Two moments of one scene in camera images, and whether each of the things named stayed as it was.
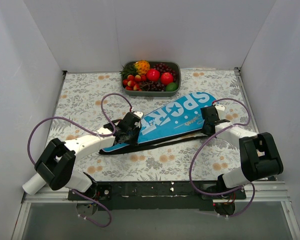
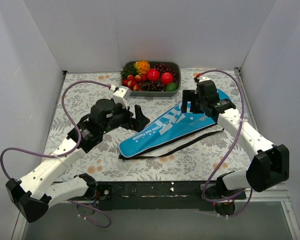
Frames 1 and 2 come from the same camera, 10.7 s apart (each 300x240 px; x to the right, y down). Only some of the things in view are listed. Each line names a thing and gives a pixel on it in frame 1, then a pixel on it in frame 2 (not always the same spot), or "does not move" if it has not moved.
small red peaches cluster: x=133 y=83 does not move
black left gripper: x=126 y=138 to x=129 y=118
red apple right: x=166 y=78 does not move
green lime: x=171 y=87 does not move
